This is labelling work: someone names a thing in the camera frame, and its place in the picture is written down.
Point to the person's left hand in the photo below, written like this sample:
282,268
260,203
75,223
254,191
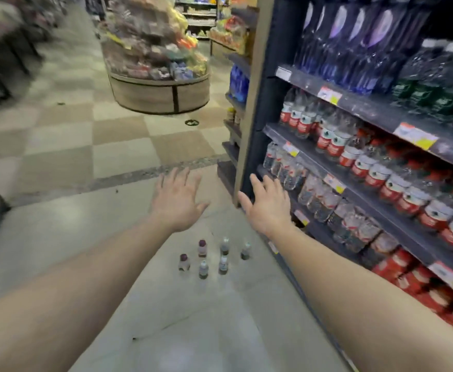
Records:
176,205

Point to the person's left forearm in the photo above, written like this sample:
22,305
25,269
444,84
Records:
56,306

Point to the row of red label bottles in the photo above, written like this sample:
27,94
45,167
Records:
389,185

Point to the row of clear plastic bottles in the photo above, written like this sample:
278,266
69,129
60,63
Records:
319,197

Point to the blurred display goods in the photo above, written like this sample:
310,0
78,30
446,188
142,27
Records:
149,50

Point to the dark display stand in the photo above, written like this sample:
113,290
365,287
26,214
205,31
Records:
13,46

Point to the wooden display table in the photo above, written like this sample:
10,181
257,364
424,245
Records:
141,96

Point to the person's right forearm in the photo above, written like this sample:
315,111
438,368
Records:
366,298

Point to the row of blue tinted bottles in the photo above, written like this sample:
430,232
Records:
346,54

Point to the row of small red bottles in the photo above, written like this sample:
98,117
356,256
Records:
405,275

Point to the row of green label bottles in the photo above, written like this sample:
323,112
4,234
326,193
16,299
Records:
424,92

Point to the person's right hand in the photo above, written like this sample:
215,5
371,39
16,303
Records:
269,209

